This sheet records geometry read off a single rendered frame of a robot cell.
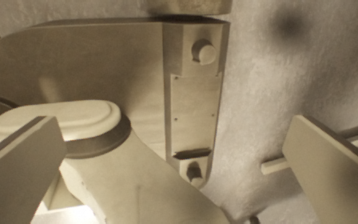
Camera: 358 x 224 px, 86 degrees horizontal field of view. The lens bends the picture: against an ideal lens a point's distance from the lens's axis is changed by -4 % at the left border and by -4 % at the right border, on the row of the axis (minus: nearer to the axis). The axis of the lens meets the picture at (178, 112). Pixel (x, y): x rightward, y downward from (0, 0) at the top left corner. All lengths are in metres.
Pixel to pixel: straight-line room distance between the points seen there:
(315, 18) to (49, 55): 0.80
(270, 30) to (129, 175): 0.63
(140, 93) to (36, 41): 0.23
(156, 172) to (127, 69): 0.25
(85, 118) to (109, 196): 0.13
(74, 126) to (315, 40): 0.82
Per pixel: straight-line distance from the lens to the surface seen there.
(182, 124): 0.52
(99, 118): 0.35
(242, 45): 0.72
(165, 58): 0.45
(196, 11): 0.43
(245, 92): 0.79
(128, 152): 0.34
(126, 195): 0.28
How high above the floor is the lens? 0.61
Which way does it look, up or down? 57 degrees down
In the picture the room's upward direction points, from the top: 156 degrees clockwise
